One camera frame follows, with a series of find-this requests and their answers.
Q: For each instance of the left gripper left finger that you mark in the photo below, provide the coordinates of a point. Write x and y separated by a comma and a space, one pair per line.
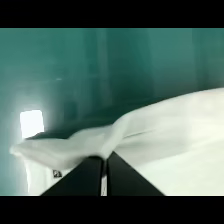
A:
83, 180

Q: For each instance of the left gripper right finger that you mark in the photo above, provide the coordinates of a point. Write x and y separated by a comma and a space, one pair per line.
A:
128, 181

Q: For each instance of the white T-shirt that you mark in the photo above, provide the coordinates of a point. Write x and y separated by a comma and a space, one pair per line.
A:
173, 146

